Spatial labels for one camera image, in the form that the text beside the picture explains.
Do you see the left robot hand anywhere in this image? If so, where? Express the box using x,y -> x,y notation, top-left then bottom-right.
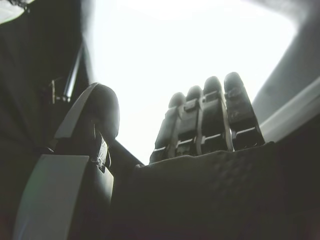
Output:
12,71 -> 301,240

